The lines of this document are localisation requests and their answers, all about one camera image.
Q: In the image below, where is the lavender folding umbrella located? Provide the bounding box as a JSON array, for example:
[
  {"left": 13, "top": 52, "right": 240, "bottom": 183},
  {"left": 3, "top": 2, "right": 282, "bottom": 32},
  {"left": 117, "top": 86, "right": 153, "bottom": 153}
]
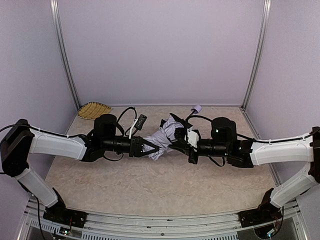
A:
[{"left": 144, "top": 113, "right": 194, "bottom": 161}]

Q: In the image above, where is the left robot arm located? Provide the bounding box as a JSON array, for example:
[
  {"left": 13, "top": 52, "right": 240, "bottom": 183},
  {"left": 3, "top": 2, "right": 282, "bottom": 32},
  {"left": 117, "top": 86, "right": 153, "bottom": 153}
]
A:
[{"left": 0, "top": 114, "right": 160, "bottom": 209}]

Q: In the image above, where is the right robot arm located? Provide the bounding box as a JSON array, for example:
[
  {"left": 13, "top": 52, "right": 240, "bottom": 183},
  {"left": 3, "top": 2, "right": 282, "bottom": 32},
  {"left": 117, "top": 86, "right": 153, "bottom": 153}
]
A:
[{"left": 169, "top": 114, "right": 320, "bottom": 210}]

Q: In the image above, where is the yellow woven mat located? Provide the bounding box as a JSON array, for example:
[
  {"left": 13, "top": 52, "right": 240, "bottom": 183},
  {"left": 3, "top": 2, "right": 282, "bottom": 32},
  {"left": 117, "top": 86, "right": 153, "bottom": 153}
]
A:
[{"left": 77, "top": 101, "right": 112, "bottom": 120}]

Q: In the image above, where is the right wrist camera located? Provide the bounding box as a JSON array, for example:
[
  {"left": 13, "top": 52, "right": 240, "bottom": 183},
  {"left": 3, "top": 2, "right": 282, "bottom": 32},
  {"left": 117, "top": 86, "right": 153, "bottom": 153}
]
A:
[{"left": 184, "top": 128, "right": 199, "bottom": 149}]

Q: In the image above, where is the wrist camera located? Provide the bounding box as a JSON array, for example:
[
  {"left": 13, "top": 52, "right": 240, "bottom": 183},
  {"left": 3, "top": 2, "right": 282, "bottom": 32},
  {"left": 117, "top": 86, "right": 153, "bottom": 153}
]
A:
[
  {"left": 184, "top": 128, "right": 199, "bottom": 149},
  {"left": 128, "top": 114, "right": 148, "bottom": 138}
]

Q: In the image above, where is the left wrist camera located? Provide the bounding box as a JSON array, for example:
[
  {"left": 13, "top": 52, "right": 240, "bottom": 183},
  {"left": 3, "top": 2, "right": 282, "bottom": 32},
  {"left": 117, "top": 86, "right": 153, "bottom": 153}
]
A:
[{"left": 128, "top": 114, "right": 148, "bottom": 138}]

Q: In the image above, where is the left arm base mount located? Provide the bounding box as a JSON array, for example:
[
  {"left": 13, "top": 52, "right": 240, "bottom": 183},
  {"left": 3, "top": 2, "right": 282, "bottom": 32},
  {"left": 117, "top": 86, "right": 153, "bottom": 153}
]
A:
[{"left": 43, "top": 208, "right": 88, "bottom": 229}]

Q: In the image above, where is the right aluminium frame post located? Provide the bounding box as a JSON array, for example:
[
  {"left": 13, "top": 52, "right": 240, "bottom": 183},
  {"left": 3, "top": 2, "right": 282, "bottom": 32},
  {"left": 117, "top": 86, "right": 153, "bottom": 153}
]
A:
[{"left": 241, "top": 0, "right": 272, "bottom": 112}]

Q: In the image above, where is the aluminium frame post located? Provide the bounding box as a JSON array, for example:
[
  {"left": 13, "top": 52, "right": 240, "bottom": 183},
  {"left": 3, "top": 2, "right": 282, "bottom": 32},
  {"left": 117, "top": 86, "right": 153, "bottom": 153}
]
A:
[
  {"left": 49, "top": 0, "right": 81, "bottom": 111},
  {"left": 241, "top": 0, "right": 272, "bottom": 112}
]

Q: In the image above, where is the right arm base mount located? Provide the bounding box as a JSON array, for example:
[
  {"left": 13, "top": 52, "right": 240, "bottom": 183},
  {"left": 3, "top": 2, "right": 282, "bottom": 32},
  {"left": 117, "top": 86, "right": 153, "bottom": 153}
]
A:
[{"left": 238, "top": 208, "right": 282, "bottom": 228}]

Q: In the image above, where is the front aluminium rail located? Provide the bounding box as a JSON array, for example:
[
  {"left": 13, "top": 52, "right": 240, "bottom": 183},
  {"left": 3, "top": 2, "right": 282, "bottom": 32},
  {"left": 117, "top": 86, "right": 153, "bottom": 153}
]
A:
[{"left": 16, "top": 198, "right": 310, "bottom": 240}]

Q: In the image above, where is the left aluminium frame post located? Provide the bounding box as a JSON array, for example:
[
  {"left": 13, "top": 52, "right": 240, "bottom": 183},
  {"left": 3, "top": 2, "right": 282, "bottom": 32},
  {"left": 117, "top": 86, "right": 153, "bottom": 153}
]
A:
[{"left": 49, "top": 0, "right": 81, "bottom": 111}]

